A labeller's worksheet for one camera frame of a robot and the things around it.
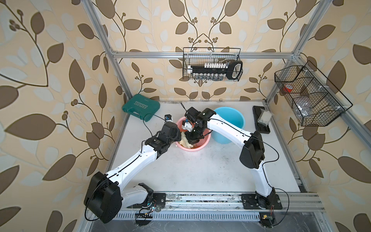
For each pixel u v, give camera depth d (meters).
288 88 0.81
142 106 1.12
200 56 0.91
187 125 0.79
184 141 0.77
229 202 0.75
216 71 0.84
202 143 0.77
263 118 1.03
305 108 0.72
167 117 0.73
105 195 0.40
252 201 0.74
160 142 0.59
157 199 0.75
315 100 0.72
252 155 0.55
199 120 0.62
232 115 0.89
